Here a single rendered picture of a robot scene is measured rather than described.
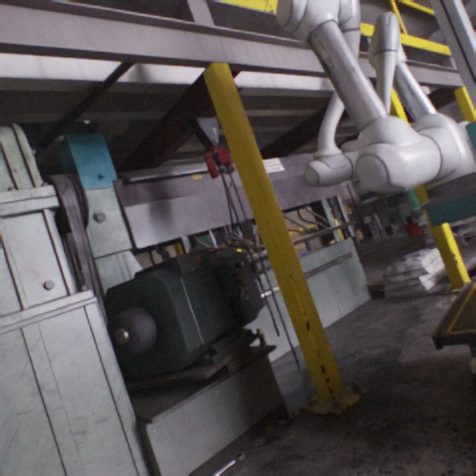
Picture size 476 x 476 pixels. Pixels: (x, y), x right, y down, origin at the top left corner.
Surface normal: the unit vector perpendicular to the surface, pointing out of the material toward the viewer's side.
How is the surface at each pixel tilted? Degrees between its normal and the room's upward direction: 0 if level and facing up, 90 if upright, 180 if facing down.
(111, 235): 90
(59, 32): 90
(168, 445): 90
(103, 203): 90
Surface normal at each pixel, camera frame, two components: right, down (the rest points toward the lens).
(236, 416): 0.57, -0.25
